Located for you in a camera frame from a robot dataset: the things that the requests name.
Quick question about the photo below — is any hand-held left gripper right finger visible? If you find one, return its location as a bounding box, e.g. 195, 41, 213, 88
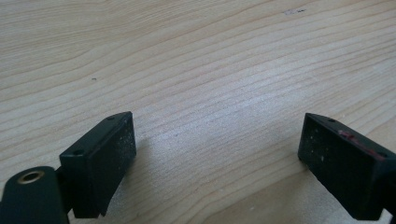
297, 112, 396, 221

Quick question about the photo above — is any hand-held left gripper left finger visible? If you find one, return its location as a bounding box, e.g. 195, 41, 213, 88
59, 111, 137, 219

